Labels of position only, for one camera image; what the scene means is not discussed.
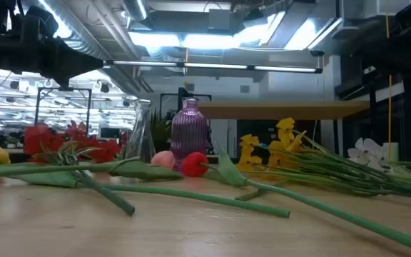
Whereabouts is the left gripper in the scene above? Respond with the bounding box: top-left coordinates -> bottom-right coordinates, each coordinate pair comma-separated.
0,35 -> 105,90

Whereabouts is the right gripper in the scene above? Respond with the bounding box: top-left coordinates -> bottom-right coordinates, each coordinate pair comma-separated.
351,34 -> 411,74

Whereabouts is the red flower bunch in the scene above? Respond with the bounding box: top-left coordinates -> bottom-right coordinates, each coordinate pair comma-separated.
22,120 -> 136,218

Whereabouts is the white flower bunch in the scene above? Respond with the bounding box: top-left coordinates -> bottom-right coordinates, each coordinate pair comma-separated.
346,126 -> 411,190

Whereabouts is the pink tulip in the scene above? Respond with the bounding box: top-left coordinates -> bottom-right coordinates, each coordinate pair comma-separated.
0,150 -> 184,181

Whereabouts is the purple ribbed glass vase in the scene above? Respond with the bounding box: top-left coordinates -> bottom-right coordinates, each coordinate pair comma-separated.
169,97 -> 210,173

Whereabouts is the red tulip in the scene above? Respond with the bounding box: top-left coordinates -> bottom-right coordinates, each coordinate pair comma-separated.
180,134 -> 411,256

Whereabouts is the wooden shelf with black legs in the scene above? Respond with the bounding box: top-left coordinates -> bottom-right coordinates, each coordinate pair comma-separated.
197,84 -> 384,161

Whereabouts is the pale green cylinder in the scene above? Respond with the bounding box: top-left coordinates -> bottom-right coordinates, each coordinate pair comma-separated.
382,141 -> 400,161

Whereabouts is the clear glass vase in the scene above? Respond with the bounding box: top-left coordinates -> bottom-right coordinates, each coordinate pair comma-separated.
122,99 -> 156,164

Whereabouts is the potted green plant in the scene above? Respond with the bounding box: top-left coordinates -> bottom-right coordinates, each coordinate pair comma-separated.
150,109 -> 173,153

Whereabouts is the long LED light bar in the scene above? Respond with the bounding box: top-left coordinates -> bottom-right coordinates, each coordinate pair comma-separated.
103,59 -> 323,74

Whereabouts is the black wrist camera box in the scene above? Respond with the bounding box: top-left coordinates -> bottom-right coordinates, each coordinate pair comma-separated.
23,5 -> 59,40

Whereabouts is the yellow cable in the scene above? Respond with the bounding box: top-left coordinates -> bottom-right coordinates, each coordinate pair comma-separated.
385,0 -> 395,161

